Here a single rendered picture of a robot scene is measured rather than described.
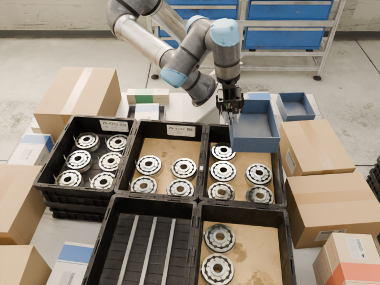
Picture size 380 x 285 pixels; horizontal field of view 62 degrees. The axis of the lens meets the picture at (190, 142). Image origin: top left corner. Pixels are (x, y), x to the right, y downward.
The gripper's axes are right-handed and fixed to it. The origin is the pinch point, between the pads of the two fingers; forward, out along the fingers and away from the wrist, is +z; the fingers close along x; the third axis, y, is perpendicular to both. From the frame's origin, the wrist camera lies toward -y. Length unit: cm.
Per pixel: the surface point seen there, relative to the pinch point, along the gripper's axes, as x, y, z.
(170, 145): -27.7, -15.1, 25.3
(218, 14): -6, -195, 46
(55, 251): -69, 30, 33
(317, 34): 82, -198, 77
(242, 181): 2.7, 3.8, 29.6
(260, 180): 9.4, 5.3, 27.4
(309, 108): 42, -55, 44
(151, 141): -36.3, -17.2, 24.2
